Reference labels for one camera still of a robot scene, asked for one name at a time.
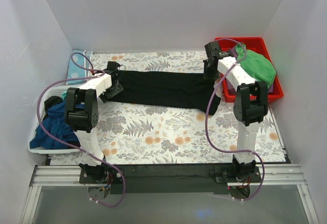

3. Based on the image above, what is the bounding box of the blue polka dot cloth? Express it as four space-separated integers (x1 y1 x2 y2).
66 50 93 85

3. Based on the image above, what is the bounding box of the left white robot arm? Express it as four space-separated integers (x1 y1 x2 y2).
64 61 124 183

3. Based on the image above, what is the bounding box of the aluminium mounting rail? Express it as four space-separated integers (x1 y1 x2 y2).
30 164 319 223

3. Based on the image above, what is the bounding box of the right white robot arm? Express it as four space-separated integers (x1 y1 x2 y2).
204 41 268 182

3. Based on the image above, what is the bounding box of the red plastic bin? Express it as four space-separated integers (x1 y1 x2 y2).
215 37 284 103

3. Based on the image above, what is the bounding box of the blue t-shirt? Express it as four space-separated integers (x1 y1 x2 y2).
30 102 80 150

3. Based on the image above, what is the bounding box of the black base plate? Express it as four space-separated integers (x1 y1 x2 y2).
79 163 261 194

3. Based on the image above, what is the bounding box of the green t-shirt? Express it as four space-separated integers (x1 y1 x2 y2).
234 43 276 87

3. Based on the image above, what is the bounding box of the black t-shirt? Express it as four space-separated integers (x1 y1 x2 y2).
105 71 214 112

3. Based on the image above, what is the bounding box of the purple t-shirt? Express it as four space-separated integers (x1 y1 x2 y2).
226 79 274 95

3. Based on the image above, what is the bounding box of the floral table mat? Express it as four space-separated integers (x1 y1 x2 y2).
50 52 286 165

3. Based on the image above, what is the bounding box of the white laundry basket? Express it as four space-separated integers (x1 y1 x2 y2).
28 86 76 154

